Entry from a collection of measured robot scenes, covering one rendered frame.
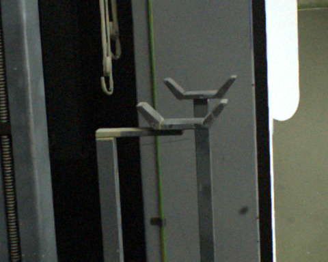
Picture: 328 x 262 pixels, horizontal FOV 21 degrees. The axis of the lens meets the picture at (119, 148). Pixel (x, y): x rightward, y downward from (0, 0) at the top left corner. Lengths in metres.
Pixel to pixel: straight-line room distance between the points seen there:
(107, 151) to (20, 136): 0.12
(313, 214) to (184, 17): 1.66
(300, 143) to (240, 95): 1.67
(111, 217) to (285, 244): 2.11
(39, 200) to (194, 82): 0.51
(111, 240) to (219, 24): 0.60
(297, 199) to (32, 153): 2.11
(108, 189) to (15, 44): 0.18
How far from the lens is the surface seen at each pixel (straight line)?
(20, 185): 0.90
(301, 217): 2.92
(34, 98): 0.89
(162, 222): 1.39
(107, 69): 1.37
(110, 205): 0.80
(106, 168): 0.80
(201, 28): 1.35
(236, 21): 1.34
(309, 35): 3.19
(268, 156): 1.38
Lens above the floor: 1.22
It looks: 10 degrees down
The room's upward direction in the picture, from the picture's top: 3 degrees counter-clockwise
